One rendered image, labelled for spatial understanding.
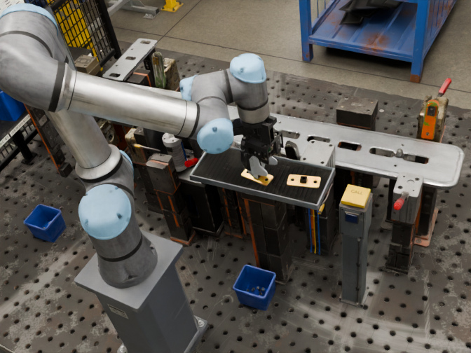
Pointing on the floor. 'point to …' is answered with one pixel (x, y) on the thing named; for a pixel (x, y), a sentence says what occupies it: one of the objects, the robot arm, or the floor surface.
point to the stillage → (376, 28)
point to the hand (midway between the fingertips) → (256, 171)
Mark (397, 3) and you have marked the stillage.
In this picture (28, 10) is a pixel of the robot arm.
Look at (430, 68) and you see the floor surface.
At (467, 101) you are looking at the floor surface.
